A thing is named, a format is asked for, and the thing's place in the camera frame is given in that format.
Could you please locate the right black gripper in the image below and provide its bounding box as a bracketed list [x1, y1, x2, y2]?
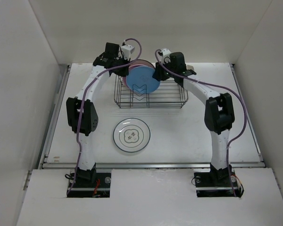
[153, 58, 176, 81]

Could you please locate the pink plate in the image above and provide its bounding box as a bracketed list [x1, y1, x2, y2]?
[122, 59, 155, 88]

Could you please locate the dark wire dish rack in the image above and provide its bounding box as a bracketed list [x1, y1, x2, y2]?
[114, 76, 188, 108]

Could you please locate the blue plate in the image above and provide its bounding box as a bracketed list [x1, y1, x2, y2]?
[126, 66, 160, 94]

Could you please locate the white plate with flower outline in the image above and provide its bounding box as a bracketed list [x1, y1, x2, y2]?
[113, 118, 151, 153]

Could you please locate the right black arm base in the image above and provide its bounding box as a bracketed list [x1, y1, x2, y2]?
[191, 169, 244, 198]

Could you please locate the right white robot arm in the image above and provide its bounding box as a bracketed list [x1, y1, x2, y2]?
[153, 48, 235, 187]

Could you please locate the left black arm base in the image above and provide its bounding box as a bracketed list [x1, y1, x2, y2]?
[65, 169, 112, 198]

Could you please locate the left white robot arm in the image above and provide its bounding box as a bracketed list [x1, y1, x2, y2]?
[66, 42, 135, 187]

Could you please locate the beige plastic cutlery holder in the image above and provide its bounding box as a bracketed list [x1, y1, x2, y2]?
[186, 65, 194, 71]

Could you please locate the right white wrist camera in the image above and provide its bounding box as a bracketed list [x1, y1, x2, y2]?
[158, 48, 172, 64]

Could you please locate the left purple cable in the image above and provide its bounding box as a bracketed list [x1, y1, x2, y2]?
[66, 38, 142, 196]

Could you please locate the purple cable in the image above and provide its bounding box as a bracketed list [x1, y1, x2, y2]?
[66, 38, 142, 196]
[154, 48, 248, 197]

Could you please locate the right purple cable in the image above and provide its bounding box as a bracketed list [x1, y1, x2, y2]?
[154, 48, 248, 197]

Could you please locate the aluminium rail frame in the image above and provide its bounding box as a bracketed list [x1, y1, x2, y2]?
[22, 63, 281, 191]

